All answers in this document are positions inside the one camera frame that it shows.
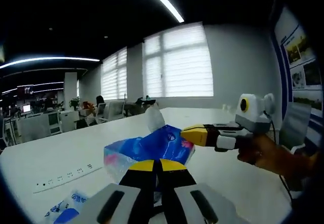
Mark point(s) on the white office chair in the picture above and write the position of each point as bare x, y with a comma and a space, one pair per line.
97, 115

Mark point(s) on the distant wall television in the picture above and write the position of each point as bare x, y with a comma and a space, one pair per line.
25, 90

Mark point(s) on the narrow window with blinds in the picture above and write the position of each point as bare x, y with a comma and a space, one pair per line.
114, 74

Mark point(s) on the grey chair back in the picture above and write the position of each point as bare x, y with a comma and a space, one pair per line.
296, 125

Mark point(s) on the blue white packet item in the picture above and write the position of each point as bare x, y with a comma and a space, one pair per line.
65, 208

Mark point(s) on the blue tissue pack item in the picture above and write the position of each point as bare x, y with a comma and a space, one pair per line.
152, 145

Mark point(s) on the green potted plant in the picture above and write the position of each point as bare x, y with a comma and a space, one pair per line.
74, 103

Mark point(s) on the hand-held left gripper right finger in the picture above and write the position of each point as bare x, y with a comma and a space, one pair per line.
182, 193

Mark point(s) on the table socket strip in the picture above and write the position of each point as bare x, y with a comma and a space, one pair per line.
68, 177

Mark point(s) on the person's right hand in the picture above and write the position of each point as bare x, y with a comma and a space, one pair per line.
263, 153

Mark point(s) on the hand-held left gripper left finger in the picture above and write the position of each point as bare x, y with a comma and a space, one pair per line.
126, 193

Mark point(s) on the white desk partition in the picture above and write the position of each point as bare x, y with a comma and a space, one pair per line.
38, 127

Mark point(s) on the orange plush toy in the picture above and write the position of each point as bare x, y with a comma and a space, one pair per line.
87, 105

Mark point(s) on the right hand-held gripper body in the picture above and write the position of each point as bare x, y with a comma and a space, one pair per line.
253, 117

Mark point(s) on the blue white wall poster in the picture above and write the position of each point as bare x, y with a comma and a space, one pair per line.
296, 56

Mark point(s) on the white table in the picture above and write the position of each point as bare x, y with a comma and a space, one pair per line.
76, 153

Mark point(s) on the wide window with blinds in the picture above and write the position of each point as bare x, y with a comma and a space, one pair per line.
177, 61

